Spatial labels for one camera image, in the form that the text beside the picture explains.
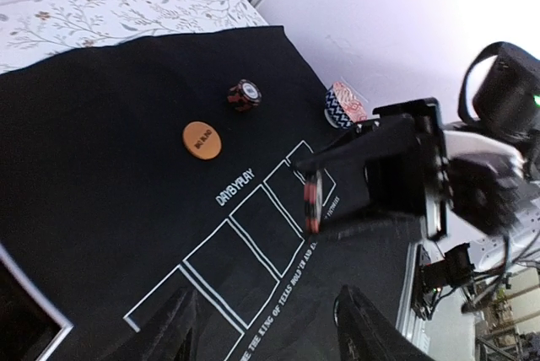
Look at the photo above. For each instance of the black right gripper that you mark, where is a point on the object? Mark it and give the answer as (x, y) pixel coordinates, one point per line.
(484, 167)

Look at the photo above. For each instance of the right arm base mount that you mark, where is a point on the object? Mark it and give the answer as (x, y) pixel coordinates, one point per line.
(435, 280)

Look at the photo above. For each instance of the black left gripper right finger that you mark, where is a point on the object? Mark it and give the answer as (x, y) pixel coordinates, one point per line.
(365, 334)

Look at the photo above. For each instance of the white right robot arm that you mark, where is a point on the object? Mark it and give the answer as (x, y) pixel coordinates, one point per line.
(484, 168)

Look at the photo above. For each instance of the orange big blind button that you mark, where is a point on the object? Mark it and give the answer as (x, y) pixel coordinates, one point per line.
(201, 140)

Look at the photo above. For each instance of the red patterned round tin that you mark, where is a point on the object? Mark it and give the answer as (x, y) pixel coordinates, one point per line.
(343, 106)

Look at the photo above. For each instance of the aluminium poker chip case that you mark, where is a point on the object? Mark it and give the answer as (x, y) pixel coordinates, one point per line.
(32, 328)

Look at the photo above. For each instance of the black poker mat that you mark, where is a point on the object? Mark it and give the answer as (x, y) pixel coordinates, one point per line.
(108, 214)

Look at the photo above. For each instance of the orange black poker chips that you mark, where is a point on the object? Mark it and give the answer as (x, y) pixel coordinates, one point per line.
(244, 96)

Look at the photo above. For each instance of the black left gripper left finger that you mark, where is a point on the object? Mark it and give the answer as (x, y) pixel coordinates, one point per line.
(171, 334)

